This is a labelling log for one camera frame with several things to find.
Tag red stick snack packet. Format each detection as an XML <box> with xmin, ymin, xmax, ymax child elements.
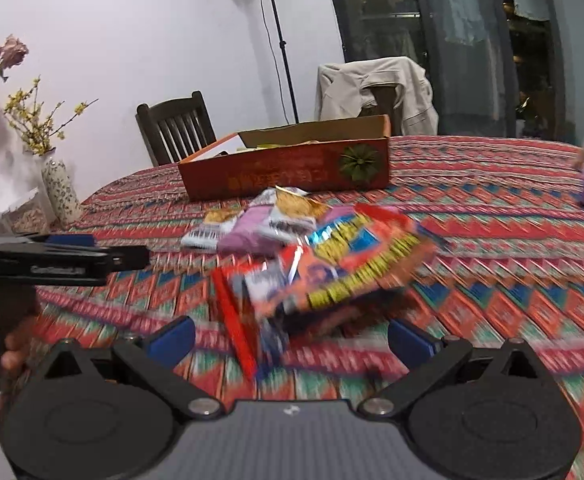
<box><xmin>212</xmin><ymin>267</ymin><xmax>260</xmax><ymax>382</ymax></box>

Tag black white snack packet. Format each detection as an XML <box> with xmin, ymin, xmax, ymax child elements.
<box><xmin>181</xmin><ymin>209</ymin><xmax>243</xmax><ymax>252</ymax></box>

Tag blue white snack packet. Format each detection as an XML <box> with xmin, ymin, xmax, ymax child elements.
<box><xmin>242</xmin><ymin>260</ymin><xmax>295</xmax><ymax>361</ymax></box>

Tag red cardboard box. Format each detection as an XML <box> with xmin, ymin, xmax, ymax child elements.
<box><xmin>178</xmin><ymin>114</ymin><xmax>391</xmax><ymax>202</ymax></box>

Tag large red snack packet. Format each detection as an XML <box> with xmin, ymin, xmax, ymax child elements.
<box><xmin>279</xmin><ymin>204</ymin><xmax>445</xmax><ymax>318</ymax></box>

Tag person's left hand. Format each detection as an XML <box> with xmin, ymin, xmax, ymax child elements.
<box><xmin>0</xmin><ymin>316</ymin><xmax>41</xmax><ymax>387</ymax></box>

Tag dried pink roses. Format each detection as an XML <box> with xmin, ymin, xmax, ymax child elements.
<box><xmin>0</xmin><ymin>35</ymin><xmax>30</xmax><ymax>142</ymax></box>

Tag wooden chair under jacket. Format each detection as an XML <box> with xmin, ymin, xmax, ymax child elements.
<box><xmin>362</xmin><ymin>85</ymin><xmax>399</xmax><ymax>119</ymax></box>

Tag purple snack packet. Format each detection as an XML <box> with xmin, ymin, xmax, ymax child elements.
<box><xmin>217</xmin><ymin>204</ymin><xmax>283</xmax><ymax>256</ymax></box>

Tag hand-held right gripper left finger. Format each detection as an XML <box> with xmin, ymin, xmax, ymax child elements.
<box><xmin>32</xmin><ymin>316</ymin><xmax>225</xmax><ymax>421</ymax></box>

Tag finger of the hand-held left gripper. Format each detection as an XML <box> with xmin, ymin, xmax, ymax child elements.
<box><xmin>109</xmin><ymin>246</ymin><xmax>151</xmax><ymax>275</ymax></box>
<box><xmin>43</xmin><ymin>234</ymin><xmax>98</xmax><ymax>252</ymax></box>

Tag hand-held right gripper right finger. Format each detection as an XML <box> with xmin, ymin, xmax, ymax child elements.
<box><xmin>359</xmin><ymin>319</ymin><xmax>552</xmax><ymax>421</ymax></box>

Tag golden crinkled snack packet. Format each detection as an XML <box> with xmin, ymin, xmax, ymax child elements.
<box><xmin>273</xmin><ymin>185</ymin><xmax>330</xmax><ymax>221</ymax></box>

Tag patterned white vase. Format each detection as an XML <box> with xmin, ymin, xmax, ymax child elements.
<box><xmin>41</xmin><ymin>155</ymin><xmax>84</xmax><ymax>226</ymax></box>

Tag light blue hanging garment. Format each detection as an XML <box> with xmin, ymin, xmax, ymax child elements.
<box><xmin>443</xmin><ymin>0</ymin><xmax>488</xmax><ymax>44</ymax></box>

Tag dark wooden chair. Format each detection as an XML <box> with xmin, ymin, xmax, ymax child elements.
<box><xmin>136</xmin><ymin>91</ymin><xmax>217</xmax><ymax>167</ymax></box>

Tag ring light on stand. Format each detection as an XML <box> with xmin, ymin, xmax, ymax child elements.
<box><xmin>249</xmin><ymin>0</ymin><xmax>301</xmax><ymax>125</ymax></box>

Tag yellow flower branches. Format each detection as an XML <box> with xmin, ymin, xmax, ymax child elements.
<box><xmin>3</xmin><ymin>76</ymin><xmax>100</xmax><ymax>157</ymax></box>

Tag sliding glass door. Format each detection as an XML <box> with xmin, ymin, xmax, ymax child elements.
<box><xmin>322</xmin><ymin>0</ymin><xmax>584</xmax><ymax>141</ymax></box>

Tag beige jacket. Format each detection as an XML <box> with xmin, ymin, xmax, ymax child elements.
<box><xmin>314</xmin><ymin>56</ymin><xmax>440</xmax><ymax>136</ymax></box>

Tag grey white snack packet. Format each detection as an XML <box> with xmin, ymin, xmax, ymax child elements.
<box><xmin>264</xmin><ymin>210</ymin><xmax>320</xmax><ymax>243</ymax></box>

